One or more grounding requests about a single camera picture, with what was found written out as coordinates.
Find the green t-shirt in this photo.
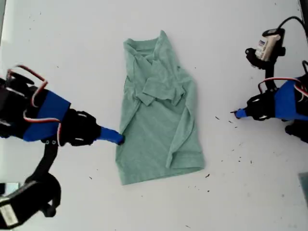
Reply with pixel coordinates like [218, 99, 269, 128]
[115, 30, 205, 186]

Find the arm red white wire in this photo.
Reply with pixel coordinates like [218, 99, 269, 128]
[257, 61, 308, 100]
[6, 64, 63, 145]

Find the camera black stalk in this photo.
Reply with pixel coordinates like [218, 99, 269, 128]
[244, 47, 287, 95]
[26, 139, 60, 184]

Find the camera black cable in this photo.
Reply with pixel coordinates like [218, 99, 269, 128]
[276, 16, 307, 32]

